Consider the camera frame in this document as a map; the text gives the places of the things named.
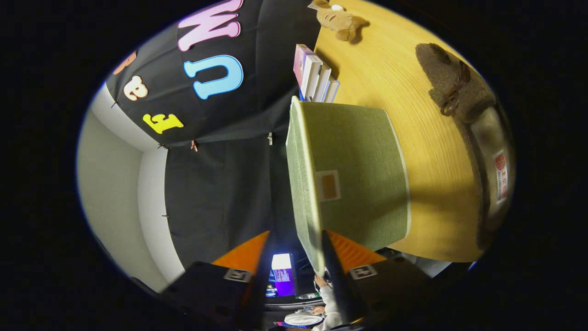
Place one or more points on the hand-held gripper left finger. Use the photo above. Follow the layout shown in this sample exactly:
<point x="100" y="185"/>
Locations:
<point x="259" y="299"/>

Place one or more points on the white desk fan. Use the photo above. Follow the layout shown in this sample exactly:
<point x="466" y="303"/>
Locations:
<point x="303" y="319"/>

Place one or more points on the brown plush toy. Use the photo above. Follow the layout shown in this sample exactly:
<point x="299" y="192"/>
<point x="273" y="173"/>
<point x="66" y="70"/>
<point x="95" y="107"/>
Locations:
<point x="340" y="20"/>

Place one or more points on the pale blue book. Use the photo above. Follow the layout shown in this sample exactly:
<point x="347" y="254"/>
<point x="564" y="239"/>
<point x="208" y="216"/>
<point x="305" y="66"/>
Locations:
<point x="332" y="91"/>

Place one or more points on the green fabric storage box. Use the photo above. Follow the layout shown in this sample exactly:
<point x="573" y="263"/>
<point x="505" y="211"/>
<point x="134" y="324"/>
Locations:
<point x="363" y="174"/>

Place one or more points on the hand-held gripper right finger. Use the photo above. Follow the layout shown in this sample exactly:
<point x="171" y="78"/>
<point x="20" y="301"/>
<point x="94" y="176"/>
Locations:
<point x="337" y="285"/>

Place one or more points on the black backdrop cloth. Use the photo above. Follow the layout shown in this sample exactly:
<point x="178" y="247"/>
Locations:
<point x="220" y="193"/>

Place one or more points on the computer screen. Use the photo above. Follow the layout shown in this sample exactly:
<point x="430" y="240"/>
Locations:
<point x="282" y="276"/>

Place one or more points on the white book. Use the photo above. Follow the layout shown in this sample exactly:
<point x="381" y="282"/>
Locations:
<point x="323" y="82"/>

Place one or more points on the pink cover book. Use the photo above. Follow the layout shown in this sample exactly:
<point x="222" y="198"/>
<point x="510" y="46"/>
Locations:
<point x="305" y="64"/>

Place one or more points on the brown fuzzy shoe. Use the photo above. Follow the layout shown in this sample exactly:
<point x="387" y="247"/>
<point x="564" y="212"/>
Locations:
<point x="459" y="92"/>

